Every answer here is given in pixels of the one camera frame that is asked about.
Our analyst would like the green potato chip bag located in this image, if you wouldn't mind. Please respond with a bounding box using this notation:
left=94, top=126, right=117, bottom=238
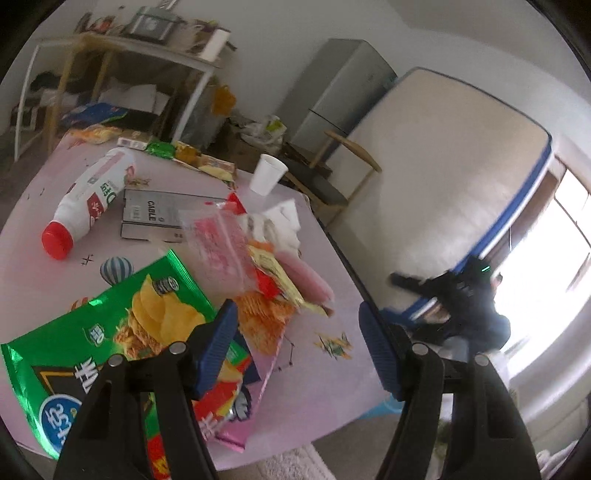
left=0, top=249, right=253, bottom=480

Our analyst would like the pink patterned bag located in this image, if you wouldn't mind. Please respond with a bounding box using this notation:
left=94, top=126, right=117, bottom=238
left=274, top=250, right=335, bottom=304

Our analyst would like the white mattress blue edge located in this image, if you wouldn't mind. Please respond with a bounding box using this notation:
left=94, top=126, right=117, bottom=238
left=329, top=68, right=552, bottom=310

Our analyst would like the orange pink chip bag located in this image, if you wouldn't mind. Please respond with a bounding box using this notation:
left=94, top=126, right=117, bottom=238
left=199, top=292, right=297, bottom=452

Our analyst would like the white paper cup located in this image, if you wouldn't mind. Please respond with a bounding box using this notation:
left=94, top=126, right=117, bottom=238
left=249, top=154, right=288, bottom=196

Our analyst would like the grey refrigerator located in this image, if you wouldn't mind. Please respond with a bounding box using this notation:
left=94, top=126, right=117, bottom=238
left=276, top=38, right=397, bottom=153

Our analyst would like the white yogurt bottle red cap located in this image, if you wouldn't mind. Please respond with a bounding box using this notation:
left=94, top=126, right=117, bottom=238
left=41, top=147, right=136, bottom=260

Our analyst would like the green small snack bag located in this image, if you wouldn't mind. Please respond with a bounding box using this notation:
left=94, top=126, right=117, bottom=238
left=145, top=141, right=176, bottom=160

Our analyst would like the brown golden snack bag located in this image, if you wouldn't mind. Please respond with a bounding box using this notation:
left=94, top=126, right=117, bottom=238
left=174, top=142, right=200, bottom=165

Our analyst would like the small white snack pack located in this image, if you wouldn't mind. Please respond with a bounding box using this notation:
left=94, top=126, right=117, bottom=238
left=117, top=137, right=147, bottom=151

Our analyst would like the yellow snack bag left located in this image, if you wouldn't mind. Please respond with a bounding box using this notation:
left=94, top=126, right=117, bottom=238
left=69, top=124, right=122, bottom=145

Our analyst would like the blue snack bag on chair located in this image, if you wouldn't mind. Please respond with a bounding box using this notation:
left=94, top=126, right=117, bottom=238
left=59, top=102, right=128, bottom=129

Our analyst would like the white metal side table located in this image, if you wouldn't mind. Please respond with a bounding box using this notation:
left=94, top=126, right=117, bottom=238
left=13, top=35, right=217, bottom=160

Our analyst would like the wooden chair black seat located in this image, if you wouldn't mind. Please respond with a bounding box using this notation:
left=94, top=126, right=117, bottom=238
left=44, top=33, right=120, bottom=155

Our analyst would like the silver cooking pot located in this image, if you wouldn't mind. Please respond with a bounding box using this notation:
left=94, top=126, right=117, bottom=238
left=124, top=7, right=181, bottom=44

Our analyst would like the grey cable box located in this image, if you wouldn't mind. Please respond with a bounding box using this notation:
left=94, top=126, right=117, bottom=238
left=119, top=189, right=223, bottom=244

